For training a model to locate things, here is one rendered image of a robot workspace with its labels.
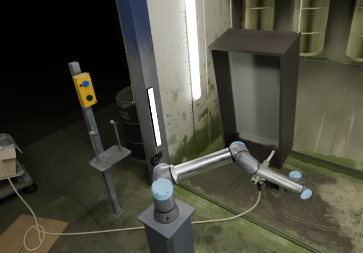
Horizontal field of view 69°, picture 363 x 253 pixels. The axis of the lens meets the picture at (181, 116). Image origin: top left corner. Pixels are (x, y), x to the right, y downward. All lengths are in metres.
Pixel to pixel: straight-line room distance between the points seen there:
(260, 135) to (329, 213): 0.97
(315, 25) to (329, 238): 2.02
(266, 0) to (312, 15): 0.53
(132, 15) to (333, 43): 2.27
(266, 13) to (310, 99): 1.14
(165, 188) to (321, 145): 2.12
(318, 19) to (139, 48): 1.84
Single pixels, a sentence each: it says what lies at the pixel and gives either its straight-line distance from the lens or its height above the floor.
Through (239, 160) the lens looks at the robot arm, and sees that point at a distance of 1.92.
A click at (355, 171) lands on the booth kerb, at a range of 3.45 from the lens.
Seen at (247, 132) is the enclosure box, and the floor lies 0.53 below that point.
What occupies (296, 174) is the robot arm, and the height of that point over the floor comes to 0.69.
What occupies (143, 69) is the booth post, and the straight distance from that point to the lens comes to 2.38.
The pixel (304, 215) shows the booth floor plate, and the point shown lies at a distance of 2.94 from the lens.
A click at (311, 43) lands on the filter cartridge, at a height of 1.39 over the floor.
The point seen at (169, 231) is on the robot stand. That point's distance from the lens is 1.97.
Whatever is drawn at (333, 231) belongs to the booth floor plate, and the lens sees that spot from 2.90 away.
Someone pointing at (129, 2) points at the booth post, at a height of 2.00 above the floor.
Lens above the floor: 2.18
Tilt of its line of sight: 29 degrees down
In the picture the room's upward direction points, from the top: 6 degrees counter-clockwise
